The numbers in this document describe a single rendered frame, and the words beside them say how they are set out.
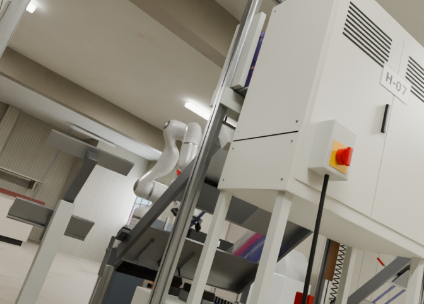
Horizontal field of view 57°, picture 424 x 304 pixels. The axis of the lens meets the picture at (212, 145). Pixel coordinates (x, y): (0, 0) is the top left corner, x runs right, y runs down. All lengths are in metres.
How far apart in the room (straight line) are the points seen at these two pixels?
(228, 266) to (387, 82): 1.13
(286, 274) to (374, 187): 4.55
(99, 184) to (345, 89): 9.68
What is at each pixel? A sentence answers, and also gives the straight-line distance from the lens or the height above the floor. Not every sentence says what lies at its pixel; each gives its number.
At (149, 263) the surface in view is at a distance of 1.87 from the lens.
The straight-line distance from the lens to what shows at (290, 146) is 1.08.
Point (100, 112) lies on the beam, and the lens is 7.46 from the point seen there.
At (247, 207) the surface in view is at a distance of 1.65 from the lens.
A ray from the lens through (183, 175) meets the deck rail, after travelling 1.50.
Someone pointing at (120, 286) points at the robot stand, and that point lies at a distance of 2.24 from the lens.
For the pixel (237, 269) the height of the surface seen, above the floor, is 0.79.
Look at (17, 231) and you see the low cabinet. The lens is 8.81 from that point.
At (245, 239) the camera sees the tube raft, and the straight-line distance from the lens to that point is 1.89.
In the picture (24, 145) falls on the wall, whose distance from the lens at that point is 11.33.
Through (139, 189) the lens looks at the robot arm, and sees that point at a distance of 2.27.
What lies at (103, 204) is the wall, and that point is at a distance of 10.72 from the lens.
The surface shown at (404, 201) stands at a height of 1.15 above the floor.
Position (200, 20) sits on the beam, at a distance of 3.63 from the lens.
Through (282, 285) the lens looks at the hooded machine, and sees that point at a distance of 5.73.
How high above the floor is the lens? 0.77
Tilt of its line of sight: 16 degrees up
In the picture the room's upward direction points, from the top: 18 degrees clockwise
